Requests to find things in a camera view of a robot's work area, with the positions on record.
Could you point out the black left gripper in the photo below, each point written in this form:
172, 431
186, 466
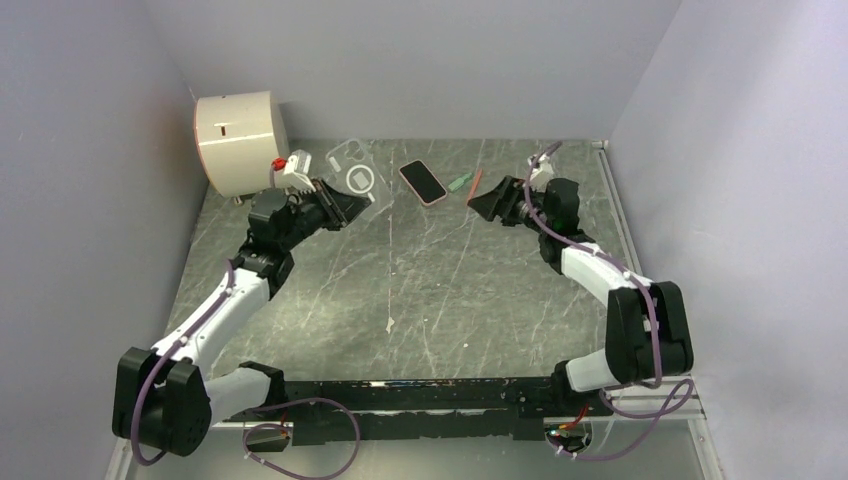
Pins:
344, 207

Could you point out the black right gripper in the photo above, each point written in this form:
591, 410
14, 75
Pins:
498, 203

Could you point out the clear phone case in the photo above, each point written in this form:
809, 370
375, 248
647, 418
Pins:
354, 171

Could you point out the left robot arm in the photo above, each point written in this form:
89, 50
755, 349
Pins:
164, 403

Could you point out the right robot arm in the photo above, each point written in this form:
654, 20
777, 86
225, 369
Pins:
647, 332

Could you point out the phone in pink case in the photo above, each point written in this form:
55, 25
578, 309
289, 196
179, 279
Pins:
424, 184

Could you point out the orange pen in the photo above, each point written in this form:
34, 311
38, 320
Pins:
474, 186

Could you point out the cream round cylinder box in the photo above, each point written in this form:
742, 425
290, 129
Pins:
237, 137

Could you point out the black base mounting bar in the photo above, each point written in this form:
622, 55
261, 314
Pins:
522, 408

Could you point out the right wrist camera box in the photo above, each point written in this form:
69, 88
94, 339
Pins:
541, 173

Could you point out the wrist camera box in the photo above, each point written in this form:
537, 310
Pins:
291, 174
541, 173

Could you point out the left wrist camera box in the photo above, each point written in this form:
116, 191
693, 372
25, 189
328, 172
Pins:
291, 174

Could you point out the aluminium frame rail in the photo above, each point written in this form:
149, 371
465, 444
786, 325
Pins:
650, 402

